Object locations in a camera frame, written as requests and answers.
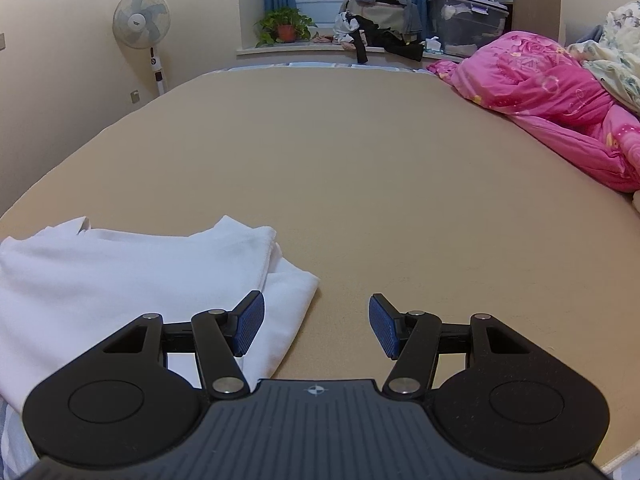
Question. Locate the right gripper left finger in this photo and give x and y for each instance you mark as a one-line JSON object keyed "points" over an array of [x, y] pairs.
{"points": [[143, 389]]}

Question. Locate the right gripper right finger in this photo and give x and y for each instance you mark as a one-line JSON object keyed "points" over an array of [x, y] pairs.
{"points": [[490, 392]]}

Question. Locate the white small garment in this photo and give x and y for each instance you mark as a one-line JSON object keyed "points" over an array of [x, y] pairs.
{"points": [[70, 286]]}

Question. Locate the pile of clothes on sill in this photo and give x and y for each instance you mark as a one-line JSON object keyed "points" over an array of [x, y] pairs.
{"points": [[392, 25]]}

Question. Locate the pink quilt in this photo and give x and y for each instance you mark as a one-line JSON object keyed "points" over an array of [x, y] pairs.
{"points": [[537, 84]]}

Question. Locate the floral cream quilt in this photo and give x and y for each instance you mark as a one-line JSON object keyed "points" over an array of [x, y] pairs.
{"points": [[614, 58]]}

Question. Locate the white standing fan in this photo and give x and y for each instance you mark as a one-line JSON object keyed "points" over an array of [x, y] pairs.
{"points": [[142, 25]]}

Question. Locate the clear plastic storage bin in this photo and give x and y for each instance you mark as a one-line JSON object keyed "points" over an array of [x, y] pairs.
{"points": [[464, 26]]}

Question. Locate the potted green plant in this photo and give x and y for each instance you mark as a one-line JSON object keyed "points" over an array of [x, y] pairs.
{"points": [[283, 26]]}

